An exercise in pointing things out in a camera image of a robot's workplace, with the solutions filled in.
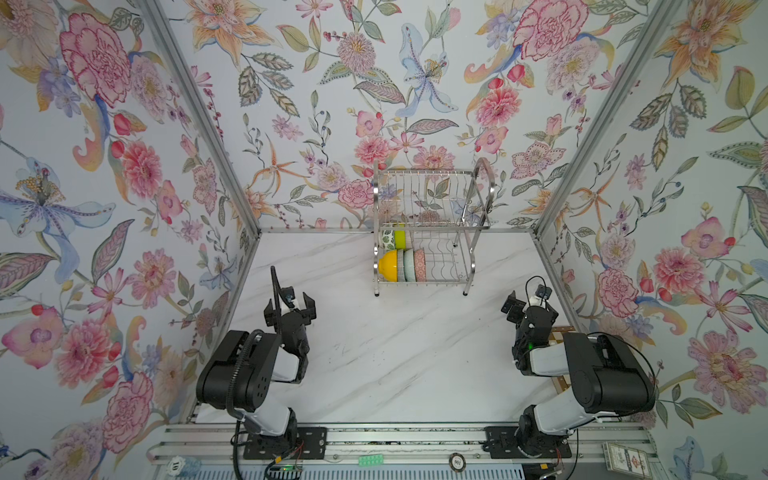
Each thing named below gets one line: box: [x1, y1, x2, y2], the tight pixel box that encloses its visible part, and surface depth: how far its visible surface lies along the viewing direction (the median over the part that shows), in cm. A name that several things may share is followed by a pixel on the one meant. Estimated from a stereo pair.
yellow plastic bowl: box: [378, 249, 399, 283], surface depth 97 cm
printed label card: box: [601, 442, 653, 479], surface depth 72 cm
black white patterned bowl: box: [414, 249, 427, 282], surface depth 95 cm
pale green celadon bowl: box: [404, 249, 416, 282], surface depth 95 cm
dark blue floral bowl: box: [397, 249, 407, 282], surface depth 95 cm
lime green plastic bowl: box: [394, 230, 406, 250], surface depth 103 cm
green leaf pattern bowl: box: [382, 229, 395, 251], surface depth 103 cm
